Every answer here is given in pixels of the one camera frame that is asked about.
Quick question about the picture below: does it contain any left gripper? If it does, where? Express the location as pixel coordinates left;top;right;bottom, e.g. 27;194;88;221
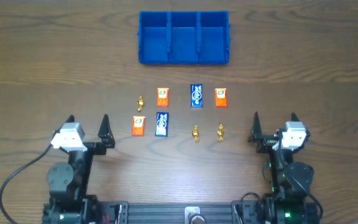
63;113;116;156

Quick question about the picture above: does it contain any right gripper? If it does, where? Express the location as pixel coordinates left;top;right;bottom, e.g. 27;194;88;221
247;111;301;154

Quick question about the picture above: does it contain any orange candy box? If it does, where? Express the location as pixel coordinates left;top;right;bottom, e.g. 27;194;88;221
131;116;146;137
214;88;228;108
157;87;170;108

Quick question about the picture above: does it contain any blue candy pack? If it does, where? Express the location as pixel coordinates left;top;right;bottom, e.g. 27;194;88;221
190;83;203;109
155;111;170;138

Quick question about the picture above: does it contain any gold wrapped candy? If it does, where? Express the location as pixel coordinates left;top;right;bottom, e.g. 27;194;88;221
191;124;201;143
136;95;145;113
216;123;226;142

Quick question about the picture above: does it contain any blue tray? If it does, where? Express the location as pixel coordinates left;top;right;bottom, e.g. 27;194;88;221
137;11;231;65

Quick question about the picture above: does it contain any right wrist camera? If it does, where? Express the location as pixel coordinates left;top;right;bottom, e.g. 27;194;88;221
278;121;308;151

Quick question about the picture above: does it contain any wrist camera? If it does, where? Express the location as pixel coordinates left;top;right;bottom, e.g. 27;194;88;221
50;121;88;152
278;121;308;151

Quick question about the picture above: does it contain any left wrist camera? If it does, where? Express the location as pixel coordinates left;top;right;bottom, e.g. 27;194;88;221
50;121;88;152

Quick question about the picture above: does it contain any mounting rail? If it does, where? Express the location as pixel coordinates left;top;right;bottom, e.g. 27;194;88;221
42;200;319;224

